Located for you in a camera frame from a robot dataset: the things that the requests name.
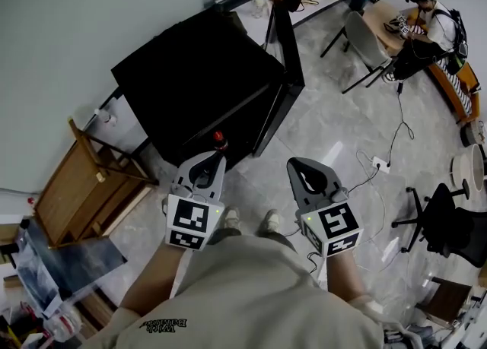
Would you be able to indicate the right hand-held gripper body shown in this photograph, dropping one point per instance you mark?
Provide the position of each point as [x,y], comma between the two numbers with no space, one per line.
[335,226]

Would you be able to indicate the small red ball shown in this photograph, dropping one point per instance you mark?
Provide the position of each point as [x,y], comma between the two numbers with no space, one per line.
[218,140]

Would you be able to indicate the person's beige shirt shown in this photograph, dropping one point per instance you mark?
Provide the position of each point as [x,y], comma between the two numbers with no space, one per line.
[247,294]

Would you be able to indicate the wooden rack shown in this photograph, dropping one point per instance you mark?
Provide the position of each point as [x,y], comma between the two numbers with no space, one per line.
[76,195]

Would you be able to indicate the person's dark trousers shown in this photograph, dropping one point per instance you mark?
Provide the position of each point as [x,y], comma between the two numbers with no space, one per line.
[283,239]

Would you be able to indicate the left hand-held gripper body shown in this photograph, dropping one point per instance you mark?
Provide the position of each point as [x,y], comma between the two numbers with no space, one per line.
[190,218]

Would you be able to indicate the person's right forearm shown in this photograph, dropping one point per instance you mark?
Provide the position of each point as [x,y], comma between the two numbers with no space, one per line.
[344,275]

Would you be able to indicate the person's left forearm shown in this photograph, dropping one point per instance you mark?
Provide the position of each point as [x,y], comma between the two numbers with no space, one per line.
[156,279]

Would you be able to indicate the grey shell chair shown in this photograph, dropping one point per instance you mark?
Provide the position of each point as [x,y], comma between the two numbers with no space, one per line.
[365,39]

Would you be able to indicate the round wooden table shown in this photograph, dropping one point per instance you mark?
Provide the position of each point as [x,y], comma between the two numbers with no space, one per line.
[380,20]

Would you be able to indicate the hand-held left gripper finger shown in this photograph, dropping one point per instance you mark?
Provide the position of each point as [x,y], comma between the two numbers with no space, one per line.
[182,172]
[220,184]

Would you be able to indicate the small white bottle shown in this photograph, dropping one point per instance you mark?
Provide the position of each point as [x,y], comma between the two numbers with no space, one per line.
[106,117]

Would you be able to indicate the blue grey board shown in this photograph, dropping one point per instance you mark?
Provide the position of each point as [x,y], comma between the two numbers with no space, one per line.
[68,264]

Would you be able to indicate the person's left shoe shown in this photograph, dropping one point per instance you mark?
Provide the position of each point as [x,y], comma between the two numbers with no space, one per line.
[231,218]

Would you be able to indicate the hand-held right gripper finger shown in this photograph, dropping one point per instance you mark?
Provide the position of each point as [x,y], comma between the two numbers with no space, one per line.
[329,178]
[295,184]

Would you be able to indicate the orange sofa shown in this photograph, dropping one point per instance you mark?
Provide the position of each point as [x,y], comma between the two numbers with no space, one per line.
[458,89]

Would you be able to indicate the dark wooden stool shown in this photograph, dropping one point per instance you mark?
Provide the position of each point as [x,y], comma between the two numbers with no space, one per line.
[449,298]

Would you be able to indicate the black office chair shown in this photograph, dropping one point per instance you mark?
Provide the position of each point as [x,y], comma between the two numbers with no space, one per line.
[452,226]

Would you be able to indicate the white power strip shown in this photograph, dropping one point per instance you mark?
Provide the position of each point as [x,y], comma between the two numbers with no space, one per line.
[380,163]

